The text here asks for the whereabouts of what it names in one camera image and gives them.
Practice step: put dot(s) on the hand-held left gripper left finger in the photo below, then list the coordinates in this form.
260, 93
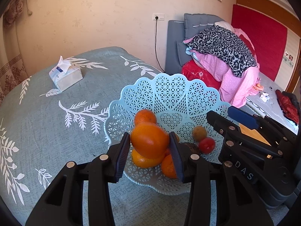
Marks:
122, 155

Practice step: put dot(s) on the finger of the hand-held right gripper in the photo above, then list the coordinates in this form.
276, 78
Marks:
221, 124
242, 117

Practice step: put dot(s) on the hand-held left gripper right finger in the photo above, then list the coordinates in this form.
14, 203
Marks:
176, 157

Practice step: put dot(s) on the smooth oblong mandarin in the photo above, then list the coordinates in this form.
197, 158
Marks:
168, 167
149, 141
145, 162

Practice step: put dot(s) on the dark purple passion fruit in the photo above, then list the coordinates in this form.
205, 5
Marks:
193, 149

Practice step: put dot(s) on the small yellow-green fruit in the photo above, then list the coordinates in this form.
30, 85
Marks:
199, 133

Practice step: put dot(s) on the small red tomato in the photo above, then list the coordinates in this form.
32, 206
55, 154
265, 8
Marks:
207, 145

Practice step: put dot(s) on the large rough-skinned orange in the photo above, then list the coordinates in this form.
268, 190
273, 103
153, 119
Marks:
144, 117

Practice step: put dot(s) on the light blue lattice basket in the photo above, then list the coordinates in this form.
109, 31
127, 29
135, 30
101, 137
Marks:
164, 94

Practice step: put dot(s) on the grey bedsheet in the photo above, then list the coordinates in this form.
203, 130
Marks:
270, 108

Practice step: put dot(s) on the small white object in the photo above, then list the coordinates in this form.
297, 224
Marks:
264, 97

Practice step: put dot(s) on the small orange object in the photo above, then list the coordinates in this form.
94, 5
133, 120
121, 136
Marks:
257, 87

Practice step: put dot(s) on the pink dotted blanket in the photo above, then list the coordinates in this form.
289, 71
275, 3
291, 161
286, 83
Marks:
235, 82

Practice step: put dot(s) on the dark red cloth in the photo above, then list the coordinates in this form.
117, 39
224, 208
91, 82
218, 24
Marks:
289, 108

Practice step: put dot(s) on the red pillow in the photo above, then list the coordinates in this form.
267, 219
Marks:
199, 73

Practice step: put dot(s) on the leopard-print cloth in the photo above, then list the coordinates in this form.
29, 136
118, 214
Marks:
223, 44

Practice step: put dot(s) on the small grey cushion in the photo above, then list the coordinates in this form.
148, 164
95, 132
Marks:
182, 54

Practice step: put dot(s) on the blue white tissue pack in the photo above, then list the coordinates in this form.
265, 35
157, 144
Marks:
68, 80

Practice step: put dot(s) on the white pillow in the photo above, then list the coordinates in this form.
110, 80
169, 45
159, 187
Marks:
223, 26

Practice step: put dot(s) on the large grey cushion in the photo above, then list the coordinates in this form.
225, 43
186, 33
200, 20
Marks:
199, 21

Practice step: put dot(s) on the beige patterned curtain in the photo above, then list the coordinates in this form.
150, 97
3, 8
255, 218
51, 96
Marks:
14, 75

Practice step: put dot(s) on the red wall panel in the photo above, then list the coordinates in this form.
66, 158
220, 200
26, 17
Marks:
258, 40

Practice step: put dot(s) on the white wall outlet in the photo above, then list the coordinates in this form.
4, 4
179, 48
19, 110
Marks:
158, 17

